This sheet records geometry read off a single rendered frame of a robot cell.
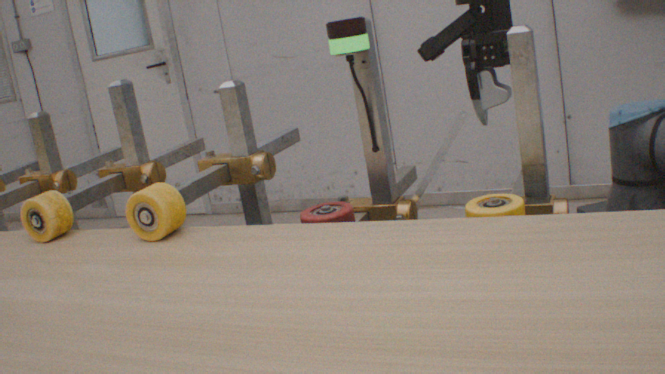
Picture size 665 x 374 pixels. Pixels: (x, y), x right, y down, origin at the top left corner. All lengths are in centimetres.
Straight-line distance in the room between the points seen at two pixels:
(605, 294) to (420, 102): 325
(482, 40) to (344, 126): 300
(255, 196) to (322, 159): 295
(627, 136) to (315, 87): 267
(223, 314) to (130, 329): 10
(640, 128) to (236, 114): 93
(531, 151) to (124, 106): 75
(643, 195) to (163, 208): 112
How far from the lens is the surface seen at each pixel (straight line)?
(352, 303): 69
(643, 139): 163
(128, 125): 132
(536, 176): 103
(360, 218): 108
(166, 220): 101
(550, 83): 369
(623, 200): 169
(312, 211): 100
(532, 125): 101
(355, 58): 106
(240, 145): 118
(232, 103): 117
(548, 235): 80
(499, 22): 108
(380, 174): 108
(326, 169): 414
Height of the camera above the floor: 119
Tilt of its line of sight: 14 degrees down
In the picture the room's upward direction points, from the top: 10 degrees counter-clockwise
